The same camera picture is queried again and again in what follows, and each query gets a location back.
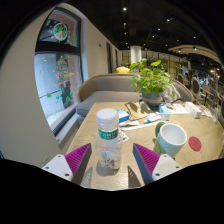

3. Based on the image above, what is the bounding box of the clear plastic water bottle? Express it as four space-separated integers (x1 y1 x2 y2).
94 107 123 170

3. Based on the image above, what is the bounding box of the green potted plant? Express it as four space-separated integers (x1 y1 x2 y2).
128 58 175 108

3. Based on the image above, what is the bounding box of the person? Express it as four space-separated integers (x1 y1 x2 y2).
114 65 133 75

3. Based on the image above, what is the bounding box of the pill blister pack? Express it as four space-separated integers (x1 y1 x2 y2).
118 129 130 143

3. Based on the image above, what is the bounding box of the white mug with green handle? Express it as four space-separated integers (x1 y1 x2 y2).
152 121 188 158

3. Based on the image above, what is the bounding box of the grey chevron cushion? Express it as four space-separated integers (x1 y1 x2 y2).
163 83 183 104

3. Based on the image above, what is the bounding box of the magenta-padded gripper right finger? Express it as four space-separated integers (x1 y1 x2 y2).
132 142 184 186

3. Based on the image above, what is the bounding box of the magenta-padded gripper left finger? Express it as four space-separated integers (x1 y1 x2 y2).
41 142 93 186

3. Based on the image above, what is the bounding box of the group of ceiling lights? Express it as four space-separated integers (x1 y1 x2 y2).
121 4 201 54

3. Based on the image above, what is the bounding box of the flat round red coaster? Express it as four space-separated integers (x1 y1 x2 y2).
188 135 203 153

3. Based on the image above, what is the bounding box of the grey curved sofa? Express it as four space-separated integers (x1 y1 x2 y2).
75 73 194 123

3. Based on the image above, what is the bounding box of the white and orange carton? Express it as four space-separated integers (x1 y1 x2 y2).
184 101 203 119

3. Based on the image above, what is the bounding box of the blue and white small box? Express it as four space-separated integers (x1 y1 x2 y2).
117 108 130 124

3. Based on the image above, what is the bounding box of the window with festive stickers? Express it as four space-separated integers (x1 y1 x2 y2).
34 7 84 135

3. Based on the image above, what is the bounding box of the white printed leaflet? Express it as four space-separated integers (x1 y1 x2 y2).
168 103 189 115

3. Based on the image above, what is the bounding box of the group of dining chairs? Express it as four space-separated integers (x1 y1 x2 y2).
176 71 224 118

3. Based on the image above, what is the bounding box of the white and teal tube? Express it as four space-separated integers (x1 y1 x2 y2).
143 113 163 124

